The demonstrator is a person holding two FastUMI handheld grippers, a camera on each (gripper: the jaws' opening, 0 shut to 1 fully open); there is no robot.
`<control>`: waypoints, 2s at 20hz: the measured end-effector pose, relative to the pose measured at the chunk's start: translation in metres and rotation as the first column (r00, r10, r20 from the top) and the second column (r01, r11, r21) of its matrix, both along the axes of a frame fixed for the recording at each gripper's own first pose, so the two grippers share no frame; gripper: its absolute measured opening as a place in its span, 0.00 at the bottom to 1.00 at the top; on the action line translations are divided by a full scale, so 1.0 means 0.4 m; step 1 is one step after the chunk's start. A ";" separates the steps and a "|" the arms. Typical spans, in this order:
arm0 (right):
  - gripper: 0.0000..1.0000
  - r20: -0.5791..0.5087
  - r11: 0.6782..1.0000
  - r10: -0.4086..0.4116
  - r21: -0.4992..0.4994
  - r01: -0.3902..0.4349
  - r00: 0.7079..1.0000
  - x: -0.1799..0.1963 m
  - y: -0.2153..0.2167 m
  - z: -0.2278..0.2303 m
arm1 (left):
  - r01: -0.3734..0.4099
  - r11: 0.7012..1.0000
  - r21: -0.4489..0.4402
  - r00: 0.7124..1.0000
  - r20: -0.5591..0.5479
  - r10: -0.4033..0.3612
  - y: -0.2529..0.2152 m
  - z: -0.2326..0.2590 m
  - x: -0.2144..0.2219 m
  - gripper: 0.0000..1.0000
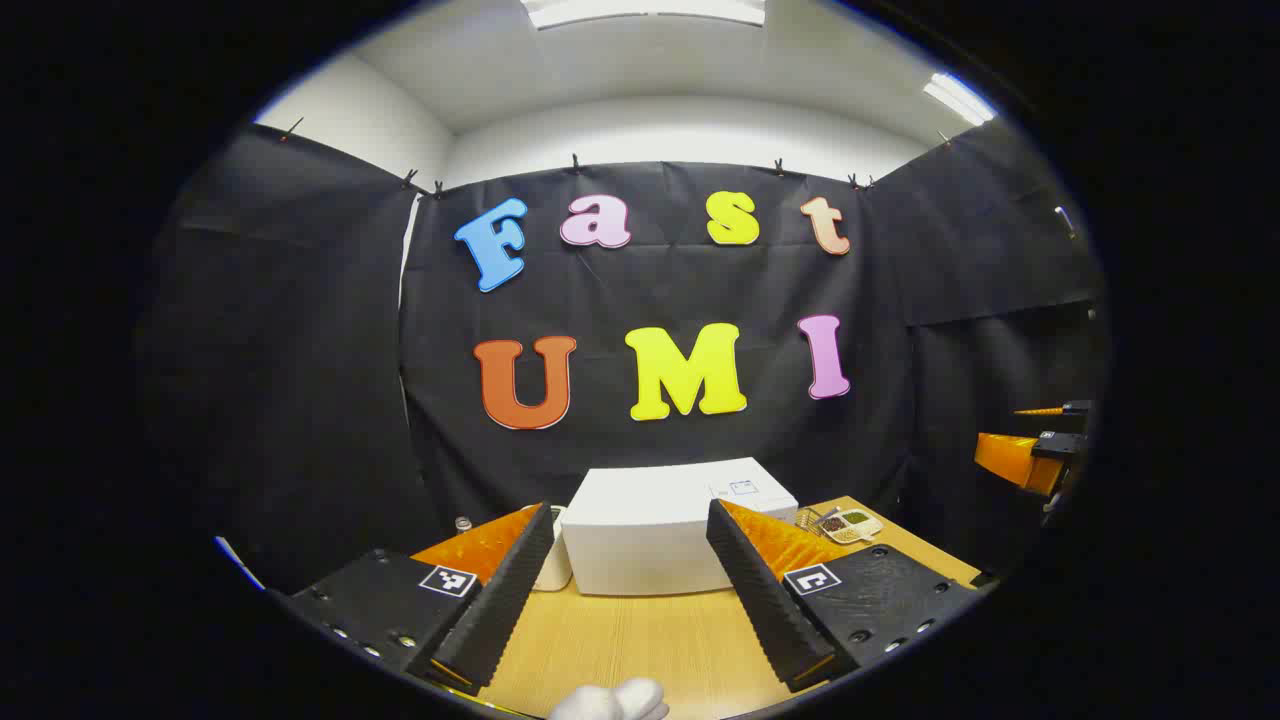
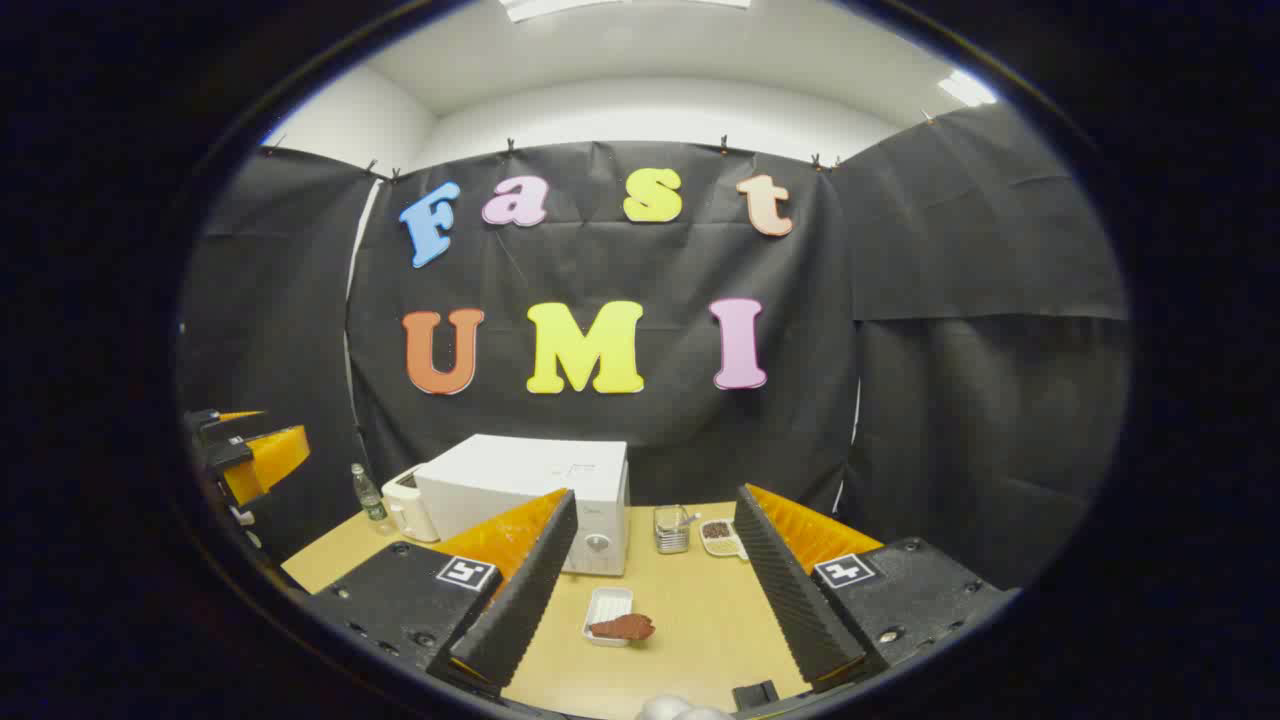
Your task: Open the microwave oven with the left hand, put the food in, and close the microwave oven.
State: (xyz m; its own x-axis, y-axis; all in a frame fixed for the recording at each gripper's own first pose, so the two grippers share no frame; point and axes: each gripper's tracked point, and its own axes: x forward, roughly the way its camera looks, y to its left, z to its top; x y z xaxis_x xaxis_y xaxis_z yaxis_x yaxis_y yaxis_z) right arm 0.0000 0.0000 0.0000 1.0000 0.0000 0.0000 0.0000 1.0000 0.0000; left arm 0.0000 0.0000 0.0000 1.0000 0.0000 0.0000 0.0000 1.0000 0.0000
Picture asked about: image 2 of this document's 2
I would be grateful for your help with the small black table bracket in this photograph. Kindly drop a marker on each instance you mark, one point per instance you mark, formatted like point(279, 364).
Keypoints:
point(755, 696)

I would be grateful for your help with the brown meat piece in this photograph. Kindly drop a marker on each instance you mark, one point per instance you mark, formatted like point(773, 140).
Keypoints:
point(625, 627)

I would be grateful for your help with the ceiling light panel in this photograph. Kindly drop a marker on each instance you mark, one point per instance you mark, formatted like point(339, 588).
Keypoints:
point(968, 89)
point(620, 6)

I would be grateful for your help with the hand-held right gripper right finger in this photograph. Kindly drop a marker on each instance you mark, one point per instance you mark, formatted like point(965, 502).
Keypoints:
point(790, 600)

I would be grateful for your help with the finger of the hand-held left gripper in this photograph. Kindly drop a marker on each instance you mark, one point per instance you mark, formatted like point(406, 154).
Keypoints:
point(270, 460)
point(205, 422)

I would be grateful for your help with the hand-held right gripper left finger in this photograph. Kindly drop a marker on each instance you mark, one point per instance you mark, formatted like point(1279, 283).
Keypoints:
point(520, 600)

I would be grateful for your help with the clear plastic water bottle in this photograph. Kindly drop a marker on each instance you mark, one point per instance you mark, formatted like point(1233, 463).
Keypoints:
point(372, 505)

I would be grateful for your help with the white divided bean dish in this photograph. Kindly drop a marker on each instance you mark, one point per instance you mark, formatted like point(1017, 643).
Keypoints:
point(718, 540)

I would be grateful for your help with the white microwave oven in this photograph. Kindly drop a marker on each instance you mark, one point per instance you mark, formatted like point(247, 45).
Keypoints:
point(510, 480)

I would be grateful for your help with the white rectangular tray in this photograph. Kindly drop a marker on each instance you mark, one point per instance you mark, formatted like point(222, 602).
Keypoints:
point(608, 602)

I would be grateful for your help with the white toaster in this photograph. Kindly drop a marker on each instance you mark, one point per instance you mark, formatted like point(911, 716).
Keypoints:
point(408, 505)

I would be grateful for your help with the black backdrop cloth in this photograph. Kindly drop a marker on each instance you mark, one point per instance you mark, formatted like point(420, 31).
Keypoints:
point(600, 270)

